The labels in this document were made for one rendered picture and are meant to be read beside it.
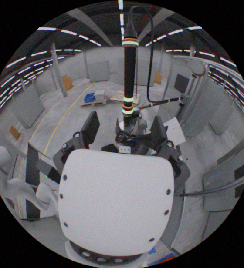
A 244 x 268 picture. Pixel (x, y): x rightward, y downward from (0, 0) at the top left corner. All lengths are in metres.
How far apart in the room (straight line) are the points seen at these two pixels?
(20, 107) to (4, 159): 5.93
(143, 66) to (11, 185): 6.23
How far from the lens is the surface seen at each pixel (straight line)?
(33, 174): 2.03
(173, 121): 0.75
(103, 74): 7.63
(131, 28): 0.28
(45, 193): 0.66
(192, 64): 0.89
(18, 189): 0.51
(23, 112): 6.30
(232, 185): 0.75
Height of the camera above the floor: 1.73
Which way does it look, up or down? 54 degrees down
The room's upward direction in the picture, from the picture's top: 1 degrees counter-clockwise
